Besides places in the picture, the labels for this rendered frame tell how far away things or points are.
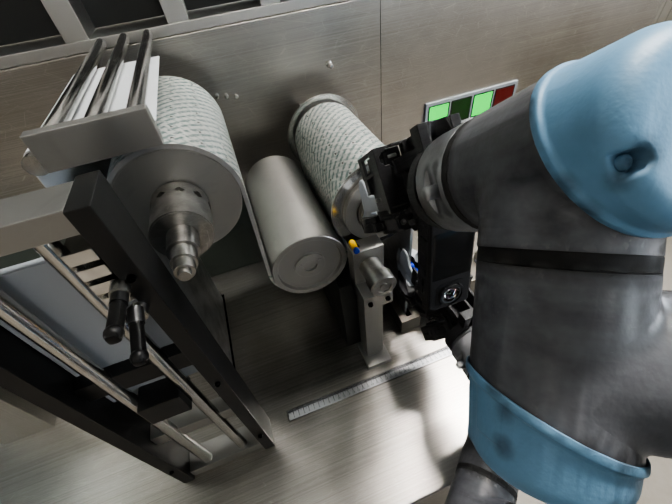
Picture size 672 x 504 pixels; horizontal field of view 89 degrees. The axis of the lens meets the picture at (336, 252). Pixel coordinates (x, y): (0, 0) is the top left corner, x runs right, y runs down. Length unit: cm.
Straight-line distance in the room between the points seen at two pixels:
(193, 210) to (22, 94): 44
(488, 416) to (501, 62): 87
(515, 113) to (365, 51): 61
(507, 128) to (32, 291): 37
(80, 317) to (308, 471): 44
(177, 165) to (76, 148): 9
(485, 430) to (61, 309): 36
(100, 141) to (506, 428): 36
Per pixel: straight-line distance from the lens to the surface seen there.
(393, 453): 68
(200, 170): 42
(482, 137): 20
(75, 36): 73
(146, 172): 42
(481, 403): 19
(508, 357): 18
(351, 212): 48
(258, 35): 71
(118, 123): 37
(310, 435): 70
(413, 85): 85
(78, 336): 43
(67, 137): 38
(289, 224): 52
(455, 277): 35
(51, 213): 30
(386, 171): 33
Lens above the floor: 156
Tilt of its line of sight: 45 degrees down
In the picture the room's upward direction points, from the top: 8 degrees counter-clockwise
